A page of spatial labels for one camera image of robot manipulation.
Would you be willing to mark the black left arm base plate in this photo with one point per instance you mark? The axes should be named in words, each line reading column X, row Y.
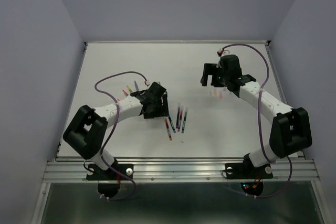
column 113, row 184

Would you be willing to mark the dark red marker pen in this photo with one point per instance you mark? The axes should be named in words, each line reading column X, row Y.
column 178, row 116

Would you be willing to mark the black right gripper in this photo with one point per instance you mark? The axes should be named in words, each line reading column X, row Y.
column 210, row 69

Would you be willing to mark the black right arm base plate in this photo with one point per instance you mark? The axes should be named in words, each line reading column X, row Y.
column 251, row 178

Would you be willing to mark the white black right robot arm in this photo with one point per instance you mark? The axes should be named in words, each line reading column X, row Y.
column 290, row 127

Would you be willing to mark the red orange marker pen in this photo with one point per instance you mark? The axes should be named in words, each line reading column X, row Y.
column 168, row 129

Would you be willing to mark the blue marker pen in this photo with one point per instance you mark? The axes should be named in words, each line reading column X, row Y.
column 172, row 124

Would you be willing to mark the aluminium table edge rail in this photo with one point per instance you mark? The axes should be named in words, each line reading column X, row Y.
column 269, row 53

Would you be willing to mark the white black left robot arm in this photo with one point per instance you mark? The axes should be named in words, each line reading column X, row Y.
column 90, row 129

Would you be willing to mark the aluminium front frame rails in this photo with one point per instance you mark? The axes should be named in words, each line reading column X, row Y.
column 180, row 170

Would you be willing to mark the grey purple marker pen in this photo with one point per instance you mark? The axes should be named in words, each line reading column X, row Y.
column 136, row 86

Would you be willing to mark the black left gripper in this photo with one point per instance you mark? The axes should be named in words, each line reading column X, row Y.
column 163, row 110

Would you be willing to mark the green marker pen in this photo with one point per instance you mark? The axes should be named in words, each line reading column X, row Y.
column 184, row 119

